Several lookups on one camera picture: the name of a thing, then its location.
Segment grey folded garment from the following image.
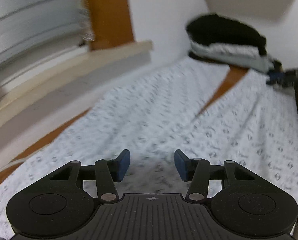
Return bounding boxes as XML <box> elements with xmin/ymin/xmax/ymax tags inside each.
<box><xmin>188</xmin><ymin>50</ymin><xmax>274</xmax><ymax>73</ymax></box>

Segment grey window blind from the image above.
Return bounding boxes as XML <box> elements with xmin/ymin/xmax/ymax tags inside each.
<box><xmin>0</xmin><ymin>0</ymin><xmax>90</xmax><ymax>93</ymax></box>

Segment black folded sweater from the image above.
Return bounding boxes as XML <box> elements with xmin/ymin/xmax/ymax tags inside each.
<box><xmin>186</xmin><ymin>14</ymin><xmax>267</xmax><ymax>56</ymax></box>

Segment brown wooden window frame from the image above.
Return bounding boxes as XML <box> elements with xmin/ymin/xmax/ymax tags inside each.
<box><xmin>84</xmin><ymin>0</ymin><xmax>134</xmax><ymax>50</ymax></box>

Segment white patterned garment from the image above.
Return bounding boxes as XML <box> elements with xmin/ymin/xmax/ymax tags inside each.
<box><xmin>0</xmin><ymin>58</ymin><xmax>298</xmax><ymax>238</ymax></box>
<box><xmin>191</xmin><ymin>41</ymin><xmax>260</xmax><ymax>58</ymax></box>

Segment folded white patterned garment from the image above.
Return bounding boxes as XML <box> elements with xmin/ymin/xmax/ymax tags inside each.
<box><xmin>191</xmin><ymin>41</ymin><xmax>260</xmax><ymax>58</ymax></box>

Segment beige window sill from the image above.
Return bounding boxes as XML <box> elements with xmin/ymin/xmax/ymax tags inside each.
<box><xmin>0</xmin><ymin>40</ymin><xmax>153</xmax><ymax>168</ymax></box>

